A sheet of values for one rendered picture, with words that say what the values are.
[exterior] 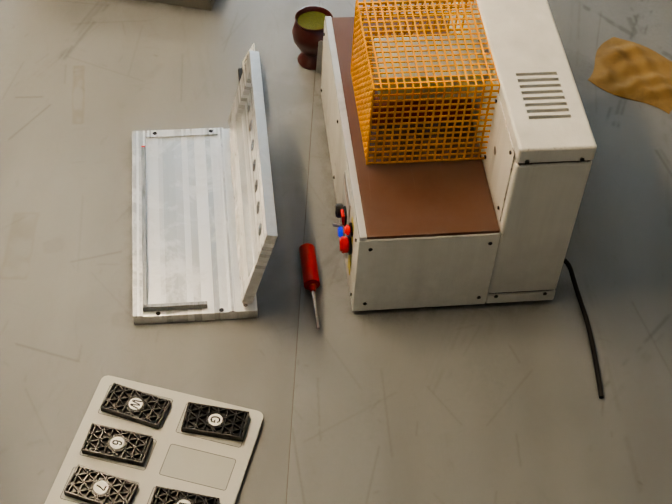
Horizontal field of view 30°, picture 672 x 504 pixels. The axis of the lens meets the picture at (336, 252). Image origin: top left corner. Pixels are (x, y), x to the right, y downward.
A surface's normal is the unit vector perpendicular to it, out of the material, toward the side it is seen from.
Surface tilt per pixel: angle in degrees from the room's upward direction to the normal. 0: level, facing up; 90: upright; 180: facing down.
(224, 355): 0
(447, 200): 0
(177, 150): 0
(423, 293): 90
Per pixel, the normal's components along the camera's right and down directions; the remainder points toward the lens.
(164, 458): 0.04, -0.65
